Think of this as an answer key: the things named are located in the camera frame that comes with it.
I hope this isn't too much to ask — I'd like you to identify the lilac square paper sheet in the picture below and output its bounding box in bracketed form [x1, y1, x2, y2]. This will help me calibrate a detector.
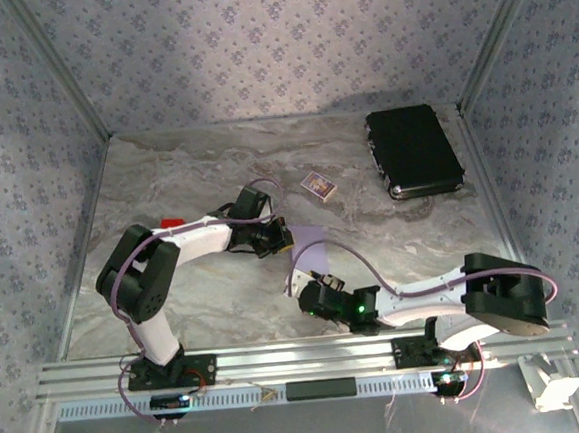
[284, 222, 333, 284]

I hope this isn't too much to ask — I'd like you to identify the playing card box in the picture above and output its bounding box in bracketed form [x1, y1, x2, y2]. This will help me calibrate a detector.
[299, 169, 340, 205]

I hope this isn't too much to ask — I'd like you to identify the black rectangular block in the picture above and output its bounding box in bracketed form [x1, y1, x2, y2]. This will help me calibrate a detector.
[285, 377, 359, 403]

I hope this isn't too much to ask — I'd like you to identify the small electronics board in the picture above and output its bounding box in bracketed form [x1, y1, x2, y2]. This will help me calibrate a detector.
[430, 368, 470, 398]
[149, 392, 193, 422]

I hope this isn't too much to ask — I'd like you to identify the black hard case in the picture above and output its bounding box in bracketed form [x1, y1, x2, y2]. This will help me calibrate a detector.
[363, 101, 468, 204]

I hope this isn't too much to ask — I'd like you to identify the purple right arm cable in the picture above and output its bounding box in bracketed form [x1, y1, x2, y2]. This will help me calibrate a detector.
[280, 221, 569, 418]

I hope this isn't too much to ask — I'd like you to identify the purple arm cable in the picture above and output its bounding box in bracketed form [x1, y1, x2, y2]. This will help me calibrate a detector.
[102, 176, 304, 431]
[280, 221, 569, 418]

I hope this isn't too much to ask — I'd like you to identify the aluminium mounting rail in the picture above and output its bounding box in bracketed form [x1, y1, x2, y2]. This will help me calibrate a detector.
[33, 318, 579, 404]

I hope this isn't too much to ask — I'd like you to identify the slotted grey cable duct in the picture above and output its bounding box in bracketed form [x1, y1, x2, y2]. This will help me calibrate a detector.
[55, 368, 443, 424]

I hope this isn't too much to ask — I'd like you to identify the aluminium frame bar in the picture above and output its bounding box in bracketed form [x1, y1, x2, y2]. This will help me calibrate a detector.
[40, 134, 130, 362]
[453, 98, 547, 327]
[1, 0, 115, 148]
[446, 0, 559, 114]

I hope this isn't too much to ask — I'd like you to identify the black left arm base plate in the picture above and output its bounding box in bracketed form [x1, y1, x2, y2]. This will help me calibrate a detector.
[124, 352, 220, 394]

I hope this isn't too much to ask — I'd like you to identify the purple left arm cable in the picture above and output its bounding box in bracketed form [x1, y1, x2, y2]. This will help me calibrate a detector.
[102, 176, 304, 431]

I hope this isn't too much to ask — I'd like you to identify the white plastic bracket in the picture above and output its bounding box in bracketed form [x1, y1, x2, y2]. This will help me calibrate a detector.
[516, 349, 579, 415]

